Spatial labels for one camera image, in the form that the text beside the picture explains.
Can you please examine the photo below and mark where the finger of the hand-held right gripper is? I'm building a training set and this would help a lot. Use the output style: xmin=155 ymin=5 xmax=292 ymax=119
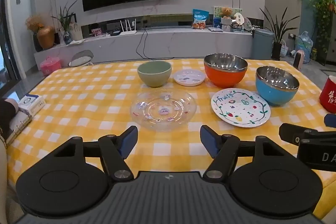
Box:
xmin=324 ymin=114 xmax=336 ymax=127
xmin=279 ymin=123 xmax=319 ymax=146

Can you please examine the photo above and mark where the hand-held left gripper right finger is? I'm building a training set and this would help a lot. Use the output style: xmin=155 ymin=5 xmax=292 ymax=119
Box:
xmin=200 ymin=125 xmax=289 ymax=180

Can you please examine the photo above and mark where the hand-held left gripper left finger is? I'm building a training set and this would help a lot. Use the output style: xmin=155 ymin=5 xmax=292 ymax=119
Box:
xmin=51 ymin=126 xmax=139 ymax=181

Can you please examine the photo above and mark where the blue steel bowl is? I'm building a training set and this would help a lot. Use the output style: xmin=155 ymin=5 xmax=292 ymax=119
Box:
xmin=256 ymin=66 xmax=300 ymax=107

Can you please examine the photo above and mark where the white fruit print plate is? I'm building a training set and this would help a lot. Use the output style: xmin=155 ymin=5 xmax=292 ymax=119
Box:
xmin=211 ymin=88 xmax=271 ymax=127

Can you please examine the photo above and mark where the clear glass plate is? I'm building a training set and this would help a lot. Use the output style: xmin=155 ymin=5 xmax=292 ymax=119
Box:
xmin=130 ymin=89 xmax=197 ymax=132

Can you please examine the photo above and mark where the orange steel bowl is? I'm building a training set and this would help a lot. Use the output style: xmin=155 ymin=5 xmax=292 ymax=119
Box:
xmin=204 ymin=53 xmax=248 ymax=88

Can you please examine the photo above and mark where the small white printed plate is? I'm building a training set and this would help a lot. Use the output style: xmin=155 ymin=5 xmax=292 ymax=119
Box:
xmin=173 ymin=69 xmax=206 ymax=86

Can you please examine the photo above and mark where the green ceramic bowl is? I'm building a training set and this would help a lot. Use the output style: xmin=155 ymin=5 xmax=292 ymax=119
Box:
xmin=137 ymin=61 xmax=172 ymax=87

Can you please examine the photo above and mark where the another person's forearm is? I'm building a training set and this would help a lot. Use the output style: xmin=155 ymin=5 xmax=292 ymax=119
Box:
xmin=0 ymin=98 xmax=19 ymax=136

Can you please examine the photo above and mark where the red mug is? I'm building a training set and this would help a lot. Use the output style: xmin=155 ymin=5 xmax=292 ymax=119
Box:
xmin=319 ymin=76 xmax=336 ymax=114

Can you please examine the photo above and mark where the yellow checkered tablecloth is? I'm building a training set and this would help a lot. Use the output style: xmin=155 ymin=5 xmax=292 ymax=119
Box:
xmin=7 ymin=57 xmax=336 ymax=219

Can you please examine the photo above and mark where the small beige appliance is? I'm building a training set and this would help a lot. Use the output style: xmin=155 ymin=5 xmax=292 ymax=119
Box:
xmin=293 ymin=51 xmax=305 ymax=69

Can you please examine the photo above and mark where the clear water bottle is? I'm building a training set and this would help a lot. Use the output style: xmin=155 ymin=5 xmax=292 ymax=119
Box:
xmin=294 ymin=31 xmax=314 ymax=56

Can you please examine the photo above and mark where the small woven basket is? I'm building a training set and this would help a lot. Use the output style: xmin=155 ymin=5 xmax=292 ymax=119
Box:
xmin=280 ymin=40 xmax=289 ymax=57

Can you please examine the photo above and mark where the potted plant in black pot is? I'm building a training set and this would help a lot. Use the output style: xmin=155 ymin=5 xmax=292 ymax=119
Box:
xmin=260 ymin=6 xmax=300 ymax=60

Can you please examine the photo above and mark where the grey trash can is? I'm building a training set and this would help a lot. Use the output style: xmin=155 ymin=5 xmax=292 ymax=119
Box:
xmin=252 ymin=28 xmax=275 ymax=60

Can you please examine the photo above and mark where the marble television cabinet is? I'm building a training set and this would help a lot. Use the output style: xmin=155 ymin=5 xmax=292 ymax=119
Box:
xmin=34 ymin=26 xmax=254 ymax=65

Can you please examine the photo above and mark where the tall leafy green plant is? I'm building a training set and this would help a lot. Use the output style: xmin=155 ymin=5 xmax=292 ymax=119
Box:
xmin=310 ymin=0 xmax=336 ymax=58

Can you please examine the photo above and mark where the white box with blue print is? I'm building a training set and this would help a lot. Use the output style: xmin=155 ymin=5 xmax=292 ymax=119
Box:
xmin=20 ymin=94 xmax=46 ymax=117

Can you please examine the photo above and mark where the pink basket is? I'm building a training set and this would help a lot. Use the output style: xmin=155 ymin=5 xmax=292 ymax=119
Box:
xmin=40 ymin=56 xmax=62 ymax=76

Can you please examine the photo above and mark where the white router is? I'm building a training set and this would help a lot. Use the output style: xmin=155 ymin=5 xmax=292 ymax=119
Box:
xmin=119 ymin=19 xmax=137 ymax=36

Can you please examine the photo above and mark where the white tote bag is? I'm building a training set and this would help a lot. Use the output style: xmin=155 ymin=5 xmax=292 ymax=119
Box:
xmin=71 ymin=21 xmax=83 ymax=41

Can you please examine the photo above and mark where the blue snack bag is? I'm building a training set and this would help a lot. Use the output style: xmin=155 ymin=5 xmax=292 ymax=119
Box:
xmin=192 ymin=9 xmax=210 ymax=30

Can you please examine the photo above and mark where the plant in blue vase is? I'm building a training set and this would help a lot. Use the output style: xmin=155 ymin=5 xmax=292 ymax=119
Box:
xmin=51 ymin=0 xmax=78 ymax=45

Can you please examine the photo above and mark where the green white gift box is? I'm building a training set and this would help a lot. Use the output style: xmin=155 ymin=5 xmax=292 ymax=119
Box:
xmin=213 ymin=6 xmax=242 ymax=28

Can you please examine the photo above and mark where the teddy bear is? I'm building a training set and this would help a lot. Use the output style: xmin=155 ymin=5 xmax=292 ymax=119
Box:
xmin=220 ymin=7 xmax=235 ymax=18

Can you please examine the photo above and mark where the gold vase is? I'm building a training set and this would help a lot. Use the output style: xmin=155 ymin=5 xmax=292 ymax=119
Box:
xmin=37 ymin=26 xmax=55 ymax=50

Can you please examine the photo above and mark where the dried flower bunch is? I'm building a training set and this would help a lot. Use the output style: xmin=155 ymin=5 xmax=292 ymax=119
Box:
xmin=25 ymin=15 xmax=44 ymax=33

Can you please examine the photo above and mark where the glass sliding door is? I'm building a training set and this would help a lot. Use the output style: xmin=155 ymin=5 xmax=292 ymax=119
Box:
xmin=0 ymin=0 xmax=22 ymax=98

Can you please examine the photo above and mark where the black cable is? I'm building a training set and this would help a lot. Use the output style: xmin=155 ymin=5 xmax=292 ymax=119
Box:
xmin=135 ymin=30 xmax=174 ymax=60

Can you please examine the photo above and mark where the ring binder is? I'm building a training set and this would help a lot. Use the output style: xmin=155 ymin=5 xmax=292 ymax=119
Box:
xmin=5 ymin=109 xmax=32 ymax=146

